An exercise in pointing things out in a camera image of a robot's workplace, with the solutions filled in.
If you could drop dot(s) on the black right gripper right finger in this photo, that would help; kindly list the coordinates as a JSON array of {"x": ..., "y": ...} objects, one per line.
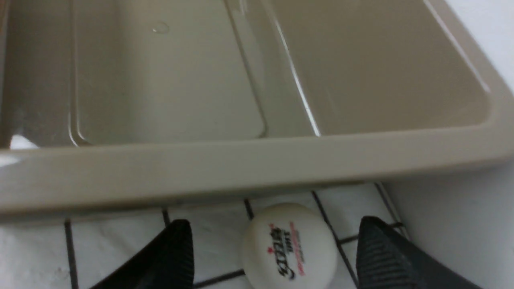
[{"x": 387, "y": 260}]

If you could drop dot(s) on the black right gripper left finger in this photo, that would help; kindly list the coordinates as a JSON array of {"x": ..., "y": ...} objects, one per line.
[{"x": 167, "y": 262}]

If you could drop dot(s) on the white printed ping-pong ball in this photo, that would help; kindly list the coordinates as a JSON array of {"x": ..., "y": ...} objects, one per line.
[{"x": 289, "y": 246}]

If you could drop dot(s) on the white grid-patterned tablecloth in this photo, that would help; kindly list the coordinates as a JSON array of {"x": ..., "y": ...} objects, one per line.
[{"x": 77, "y": 253}]

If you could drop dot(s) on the tan plastic bin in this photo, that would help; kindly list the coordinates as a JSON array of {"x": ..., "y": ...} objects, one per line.
[{"x": 129, "y": 104}]

